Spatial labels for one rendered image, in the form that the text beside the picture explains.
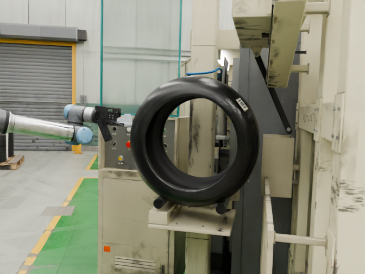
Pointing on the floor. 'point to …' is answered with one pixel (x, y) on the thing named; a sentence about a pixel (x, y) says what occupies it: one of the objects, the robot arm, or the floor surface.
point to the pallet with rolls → (7, 147)
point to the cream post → (202, 122)
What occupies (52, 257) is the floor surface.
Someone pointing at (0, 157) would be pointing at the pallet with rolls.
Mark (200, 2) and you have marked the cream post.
